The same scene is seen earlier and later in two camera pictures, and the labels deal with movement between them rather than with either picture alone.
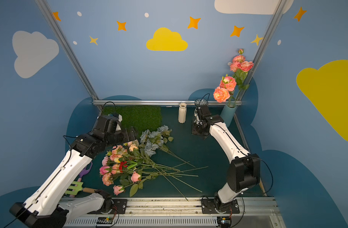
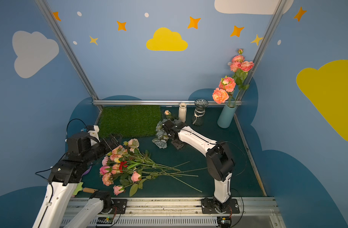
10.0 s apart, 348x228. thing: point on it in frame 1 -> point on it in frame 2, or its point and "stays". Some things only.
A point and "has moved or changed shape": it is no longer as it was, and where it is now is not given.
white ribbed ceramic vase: (182, 113) stays
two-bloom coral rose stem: (223, 94) stays
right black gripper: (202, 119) -> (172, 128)
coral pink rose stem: (241, 75) stays
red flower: (120, 167) stays
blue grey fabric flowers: (153, 140) has moved or changed shape
